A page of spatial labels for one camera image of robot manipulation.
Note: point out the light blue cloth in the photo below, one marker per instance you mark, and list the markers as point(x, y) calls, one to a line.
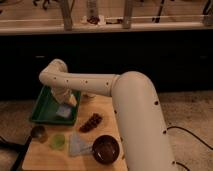
point(78, 146)

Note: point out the green plastic cup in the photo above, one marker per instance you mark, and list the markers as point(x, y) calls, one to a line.
point(57, 141)

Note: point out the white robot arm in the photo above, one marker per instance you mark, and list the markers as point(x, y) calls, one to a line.
point(137, 109)

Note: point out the blue square sponge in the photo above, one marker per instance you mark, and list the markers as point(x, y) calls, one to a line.
point(64, 111)

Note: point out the white mug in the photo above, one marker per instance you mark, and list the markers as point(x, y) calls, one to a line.
point(89, 95)

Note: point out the metal measuring cup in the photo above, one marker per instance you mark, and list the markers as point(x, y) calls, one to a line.
point(36, 133)

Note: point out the dark red bowl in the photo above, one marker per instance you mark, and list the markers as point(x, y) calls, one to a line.
point(105, 149)

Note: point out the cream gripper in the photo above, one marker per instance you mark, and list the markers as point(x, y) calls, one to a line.
point(64, 96)

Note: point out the dark brown pine cone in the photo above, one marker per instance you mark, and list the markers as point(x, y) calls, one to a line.
point(91, 123)

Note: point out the green plastic tray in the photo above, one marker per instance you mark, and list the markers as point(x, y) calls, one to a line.
point(44, 110)

